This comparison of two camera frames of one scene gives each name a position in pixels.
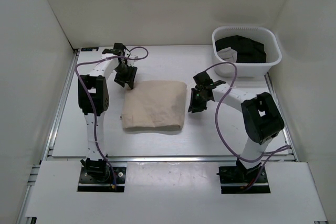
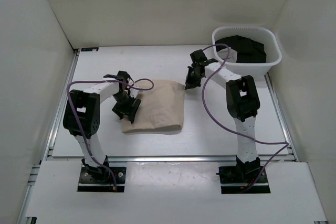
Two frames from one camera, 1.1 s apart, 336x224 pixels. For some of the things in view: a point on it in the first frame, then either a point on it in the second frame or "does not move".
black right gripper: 194,106 → 189,83
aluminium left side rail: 49,149 does not move
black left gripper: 128,79 → 119,110
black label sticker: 89,49 does not move
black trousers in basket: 248,50 does not move
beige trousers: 154,105 does not move
